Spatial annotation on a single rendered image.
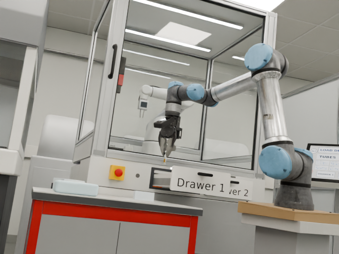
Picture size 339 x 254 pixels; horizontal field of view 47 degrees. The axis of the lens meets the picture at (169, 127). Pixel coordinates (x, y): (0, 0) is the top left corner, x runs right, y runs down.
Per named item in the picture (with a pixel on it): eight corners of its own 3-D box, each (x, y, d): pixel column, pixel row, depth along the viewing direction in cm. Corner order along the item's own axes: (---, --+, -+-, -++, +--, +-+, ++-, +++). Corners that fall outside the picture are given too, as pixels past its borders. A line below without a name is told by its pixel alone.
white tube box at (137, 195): (153, 201, 170) (154, 192, 170) (134, 199, 169) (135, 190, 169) (151, 200, 182) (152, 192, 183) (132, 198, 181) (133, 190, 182)
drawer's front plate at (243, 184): (251, 200, 223) (253, 181, 225) (205, 194, 214) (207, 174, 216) (249, 200, 225) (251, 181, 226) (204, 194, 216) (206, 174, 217)
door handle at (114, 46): (114, 77, 202) (119, 42, 205) (109, 76, 201) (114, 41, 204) (112, 79, 206) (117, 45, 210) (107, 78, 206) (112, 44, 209)
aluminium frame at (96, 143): (265, 180, 229) (278, 13, 247) (91, 155, 198) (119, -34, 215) (199, 179, 318) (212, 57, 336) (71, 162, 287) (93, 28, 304)
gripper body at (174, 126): (181, 140, 189) (184, 116, 191) (172, 137, 182) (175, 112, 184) (168, 139, 193) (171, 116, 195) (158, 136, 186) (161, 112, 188)
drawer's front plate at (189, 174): (228, 197, 183) (231, 173, 185) (170, 190, 174) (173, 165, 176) (227, 196, 185) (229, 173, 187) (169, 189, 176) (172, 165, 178)
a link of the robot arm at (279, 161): (307, 178, 147) (284, 47, 162) (288, 175, 136) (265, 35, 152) (278, 183, 154) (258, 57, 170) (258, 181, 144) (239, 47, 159)
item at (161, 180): (224, 193, 185) (225, 180, 186) (173, 187, 177) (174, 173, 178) (191, 190, 222) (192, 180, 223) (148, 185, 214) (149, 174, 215)
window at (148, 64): (252, 170, 229) (264, 17, 245) (107, 148, 203) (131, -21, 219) (251, 170, 230) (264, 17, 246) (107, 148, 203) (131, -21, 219)
